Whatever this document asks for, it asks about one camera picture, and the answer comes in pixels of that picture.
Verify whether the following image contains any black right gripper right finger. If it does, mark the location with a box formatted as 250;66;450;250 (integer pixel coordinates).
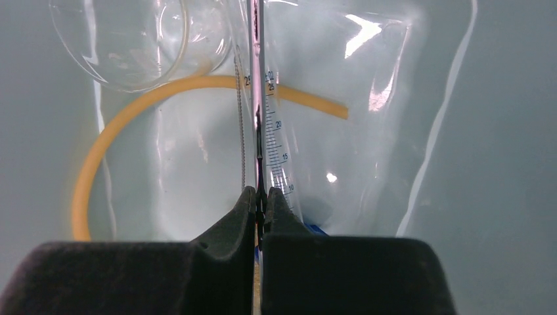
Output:
261;188;457;314

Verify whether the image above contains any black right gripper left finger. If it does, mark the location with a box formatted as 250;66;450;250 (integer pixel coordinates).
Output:
1;187;256;314

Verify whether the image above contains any clear cylinder blue base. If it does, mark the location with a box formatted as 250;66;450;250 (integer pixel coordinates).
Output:
227;1;317;235

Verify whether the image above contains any teal plastic bin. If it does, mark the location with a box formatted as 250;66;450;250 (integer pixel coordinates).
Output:
1;1;556;314

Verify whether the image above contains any tan rubber tube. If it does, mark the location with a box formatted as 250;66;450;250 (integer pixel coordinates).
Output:
71;75;349;242

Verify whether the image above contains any clear glass beaker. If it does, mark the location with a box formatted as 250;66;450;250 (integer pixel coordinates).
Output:
49;0;231;93

